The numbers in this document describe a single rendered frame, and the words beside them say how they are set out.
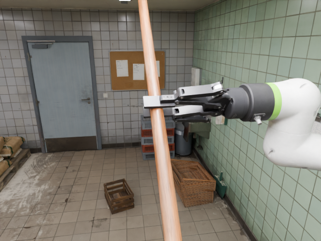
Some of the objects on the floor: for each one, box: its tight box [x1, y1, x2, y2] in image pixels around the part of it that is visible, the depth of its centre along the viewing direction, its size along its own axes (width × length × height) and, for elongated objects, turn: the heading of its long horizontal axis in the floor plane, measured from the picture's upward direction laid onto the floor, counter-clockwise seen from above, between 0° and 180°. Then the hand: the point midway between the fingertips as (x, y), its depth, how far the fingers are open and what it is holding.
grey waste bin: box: [174, 123, 193, 156], centre depth 449 cm, size 37×37×55 cm
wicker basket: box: [173, 171, 214, 208], centre depth 329 cm, size 49×56×28 cm
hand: (157, 106), depth 54 cm, fingers closed on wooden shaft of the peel, 3 cm apart
